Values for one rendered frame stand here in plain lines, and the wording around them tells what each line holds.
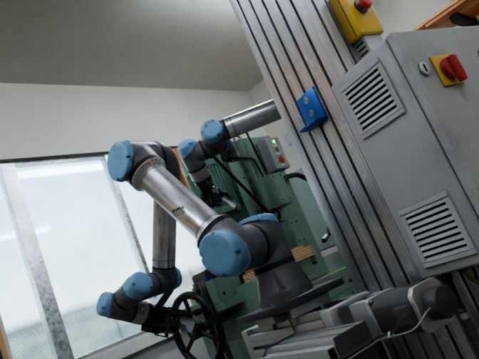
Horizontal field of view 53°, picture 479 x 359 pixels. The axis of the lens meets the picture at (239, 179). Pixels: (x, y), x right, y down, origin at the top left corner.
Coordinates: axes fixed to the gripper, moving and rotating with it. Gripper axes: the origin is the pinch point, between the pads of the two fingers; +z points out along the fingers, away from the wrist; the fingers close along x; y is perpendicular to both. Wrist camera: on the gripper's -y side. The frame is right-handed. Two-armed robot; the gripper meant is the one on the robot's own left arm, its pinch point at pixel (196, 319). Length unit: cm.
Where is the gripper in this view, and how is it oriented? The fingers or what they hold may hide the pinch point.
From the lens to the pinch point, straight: 173.6
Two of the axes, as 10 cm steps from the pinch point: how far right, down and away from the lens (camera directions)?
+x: 6.3, -4.1, -6.6
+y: -0.2, 8.4, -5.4
